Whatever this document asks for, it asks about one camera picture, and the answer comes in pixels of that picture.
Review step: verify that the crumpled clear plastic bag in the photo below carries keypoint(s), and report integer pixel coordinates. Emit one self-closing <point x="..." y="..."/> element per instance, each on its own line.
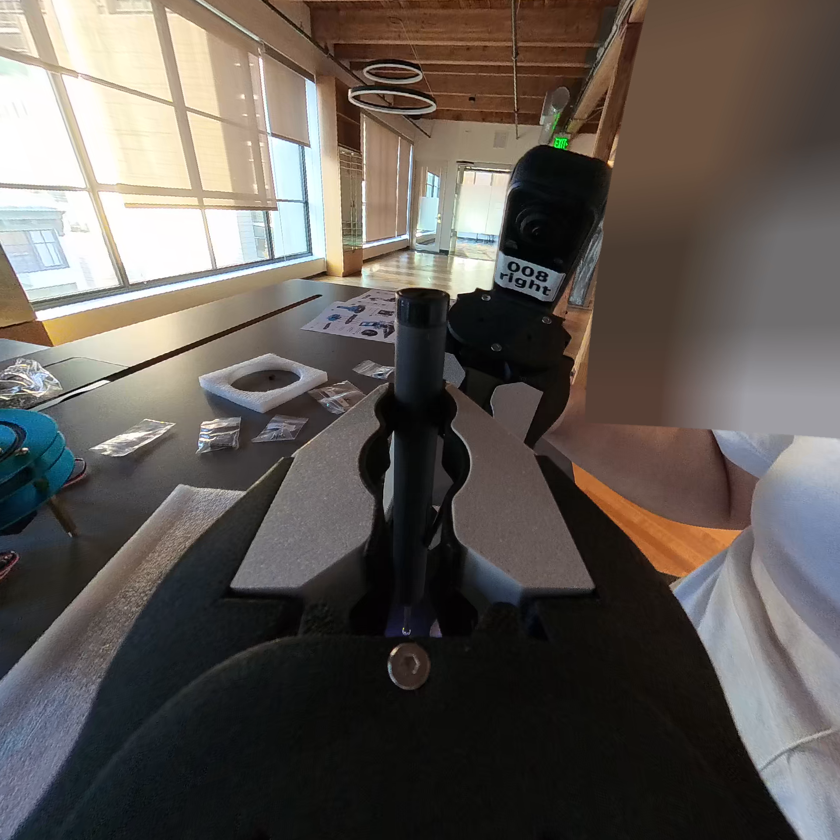
<point x="26" y="379"/>

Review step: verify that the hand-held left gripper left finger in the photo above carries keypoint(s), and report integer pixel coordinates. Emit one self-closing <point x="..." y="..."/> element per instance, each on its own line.
<point x="308" y="518"/>

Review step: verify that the white foam sheet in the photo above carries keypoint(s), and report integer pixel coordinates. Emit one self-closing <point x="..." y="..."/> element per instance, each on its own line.
<point x="79" y="656"/>

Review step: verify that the blue toy robot arm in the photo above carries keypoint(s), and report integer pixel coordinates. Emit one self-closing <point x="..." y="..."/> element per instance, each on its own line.
<point x="33" y="459"/>

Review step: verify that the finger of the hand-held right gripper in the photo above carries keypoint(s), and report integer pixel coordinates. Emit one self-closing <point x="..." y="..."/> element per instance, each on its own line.
<point x="454" y="371"/>
<point x="515" y="413"/>

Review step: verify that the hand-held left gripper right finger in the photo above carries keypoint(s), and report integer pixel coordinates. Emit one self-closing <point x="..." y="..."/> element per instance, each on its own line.
<point x="518" y="505"/>

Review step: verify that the printed instruction sheet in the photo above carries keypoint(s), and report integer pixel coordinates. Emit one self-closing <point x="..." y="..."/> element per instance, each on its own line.
<point x="354" y="318"/>

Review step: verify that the beige roller window blind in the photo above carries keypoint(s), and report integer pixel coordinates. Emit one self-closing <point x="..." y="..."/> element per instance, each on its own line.
<point x="286" y="98"/>

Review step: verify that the wooden box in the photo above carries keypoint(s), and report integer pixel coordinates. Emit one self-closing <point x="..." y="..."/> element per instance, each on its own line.
<point x="16" y="302"/>

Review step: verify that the person's right forearm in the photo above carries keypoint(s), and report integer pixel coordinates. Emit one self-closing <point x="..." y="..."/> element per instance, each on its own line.
<point x="643" y="472"/>

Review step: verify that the white foam square with hole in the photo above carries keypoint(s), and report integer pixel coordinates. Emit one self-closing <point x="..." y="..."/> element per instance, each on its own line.
<point x="220" y="384"/>

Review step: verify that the black desk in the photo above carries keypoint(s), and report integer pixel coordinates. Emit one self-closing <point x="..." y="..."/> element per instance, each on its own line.
<point x="164" y="394"/>

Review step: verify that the silver ventilation duct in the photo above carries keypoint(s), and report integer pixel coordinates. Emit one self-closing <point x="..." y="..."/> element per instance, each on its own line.
<point x="556" y="108"/>

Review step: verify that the person's white shirt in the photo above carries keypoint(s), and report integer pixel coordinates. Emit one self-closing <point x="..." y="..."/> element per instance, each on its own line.
<point x="787" y="623"/>

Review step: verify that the small clear plastic parts bag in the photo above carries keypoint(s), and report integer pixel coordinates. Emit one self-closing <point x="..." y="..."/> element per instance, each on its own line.
<point x="280" y="428"/>
<point x="374" y="369"/>
<point x="218" y="435"/>
<point x="336" y="397"/>
<point x="131" y="438"/>

